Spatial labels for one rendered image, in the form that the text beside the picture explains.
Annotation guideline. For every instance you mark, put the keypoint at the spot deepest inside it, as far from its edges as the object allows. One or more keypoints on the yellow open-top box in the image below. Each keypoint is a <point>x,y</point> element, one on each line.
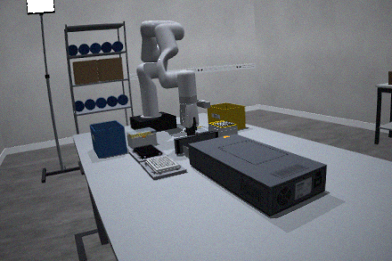
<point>227,112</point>

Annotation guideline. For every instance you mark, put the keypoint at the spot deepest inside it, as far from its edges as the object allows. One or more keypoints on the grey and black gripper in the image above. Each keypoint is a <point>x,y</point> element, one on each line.
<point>189,117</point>

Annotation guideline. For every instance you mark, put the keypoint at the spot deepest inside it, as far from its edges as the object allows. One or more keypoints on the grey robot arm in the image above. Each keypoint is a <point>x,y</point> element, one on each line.
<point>154,55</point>

